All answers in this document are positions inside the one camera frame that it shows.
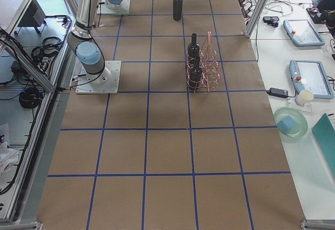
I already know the dark glass wine bottle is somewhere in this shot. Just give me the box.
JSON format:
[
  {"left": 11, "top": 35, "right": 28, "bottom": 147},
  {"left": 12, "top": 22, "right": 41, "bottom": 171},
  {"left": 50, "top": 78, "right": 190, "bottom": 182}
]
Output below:
[{"left": 173, "top": 0, "right": 183, "bottom": 21}]

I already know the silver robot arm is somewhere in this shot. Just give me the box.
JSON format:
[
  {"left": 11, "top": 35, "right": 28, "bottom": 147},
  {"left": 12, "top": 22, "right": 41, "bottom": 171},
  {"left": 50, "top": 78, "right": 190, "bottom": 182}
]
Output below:
[{"left": 68, "top": 0, "right": 124, "bottom": 83}]

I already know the dark wine bottle in basket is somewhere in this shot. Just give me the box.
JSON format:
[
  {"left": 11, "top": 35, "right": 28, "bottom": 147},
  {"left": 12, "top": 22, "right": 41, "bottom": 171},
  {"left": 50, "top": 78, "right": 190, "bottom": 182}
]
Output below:
[{"left": 187, "top": 33, "right": 199, "bottom": 60}]

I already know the blue teach pendant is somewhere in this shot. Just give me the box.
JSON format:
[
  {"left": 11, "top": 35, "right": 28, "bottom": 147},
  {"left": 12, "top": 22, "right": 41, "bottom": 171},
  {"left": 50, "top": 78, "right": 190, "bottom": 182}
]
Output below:
[
  {"left": 289, "top": 60, "right": 334, "bottom": 100},
  {"left": 283, "top": 19, "right": 325, "bottom": 47}
]

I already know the black power adapter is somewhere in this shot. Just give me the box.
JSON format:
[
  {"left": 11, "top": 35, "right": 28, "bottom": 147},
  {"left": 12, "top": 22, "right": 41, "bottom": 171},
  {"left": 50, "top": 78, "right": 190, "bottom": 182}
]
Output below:
[{"left": 266, "top": 87, "right": 288, "bottom": 98}]

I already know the white paper cup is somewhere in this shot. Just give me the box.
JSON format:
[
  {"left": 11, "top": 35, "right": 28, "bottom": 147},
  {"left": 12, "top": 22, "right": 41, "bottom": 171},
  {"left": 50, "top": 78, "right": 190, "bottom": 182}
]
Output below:
[{"left": 295, "top": 89, "right": 314, "bottom": 106}]

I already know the blue foam cube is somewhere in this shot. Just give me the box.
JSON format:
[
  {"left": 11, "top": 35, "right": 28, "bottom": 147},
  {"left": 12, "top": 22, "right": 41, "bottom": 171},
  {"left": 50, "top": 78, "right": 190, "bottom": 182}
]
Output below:
[{"left": 277, "top": 116, "right": 297, "bottom": 134}]

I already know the green glass plate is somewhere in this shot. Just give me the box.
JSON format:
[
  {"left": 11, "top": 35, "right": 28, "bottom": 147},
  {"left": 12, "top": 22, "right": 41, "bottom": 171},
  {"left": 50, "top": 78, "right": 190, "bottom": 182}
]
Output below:
[{"left": 274, "top": 107, "right": 308, "bottom": 143}]

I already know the teal board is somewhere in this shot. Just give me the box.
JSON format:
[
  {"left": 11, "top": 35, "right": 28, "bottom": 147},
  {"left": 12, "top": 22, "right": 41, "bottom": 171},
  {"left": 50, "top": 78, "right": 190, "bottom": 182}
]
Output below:
[{"left": 311, "top": 113, "right": 334, "bottom": 176}]

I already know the crumpled white cloth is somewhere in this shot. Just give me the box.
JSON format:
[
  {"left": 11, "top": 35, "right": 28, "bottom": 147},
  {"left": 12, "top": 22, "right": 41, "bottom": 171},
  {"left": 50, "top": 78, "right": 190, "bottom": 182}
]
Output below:
[{"left": 0, "top": 124, "right": 19, "bottom": 174}]

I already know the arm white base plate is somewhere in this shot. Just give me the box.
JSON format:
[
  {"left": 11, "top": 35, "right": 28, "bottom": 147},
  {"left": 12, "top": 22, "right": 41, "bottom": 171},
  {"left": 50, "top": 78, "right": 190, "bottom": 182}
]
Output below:
[
  {"left": 74, "top": 60, "right": 121, "bottom": 94},
  {"left": 97, "top": 0, "right": 131, "bottom": 15}
]

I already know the copper wire wine basket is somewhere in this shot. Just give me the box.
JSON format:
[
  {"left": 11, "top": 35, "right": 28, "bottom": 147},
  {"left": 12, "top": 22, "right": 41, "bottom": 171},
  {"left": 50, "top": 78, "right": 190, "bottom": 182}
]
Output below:
[{"left": 186, "top": 31, "right": 220, "bottom": 92}]

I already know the aluminium frame post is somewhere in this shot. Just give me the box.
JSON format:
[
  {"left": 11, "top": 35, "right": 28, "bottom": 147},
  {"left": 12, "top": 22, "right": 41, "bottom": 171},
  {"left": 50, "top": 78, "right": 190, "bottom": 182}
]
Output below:
[{"left": 244, "top": 0, "right": 267, "bottom": 38}]

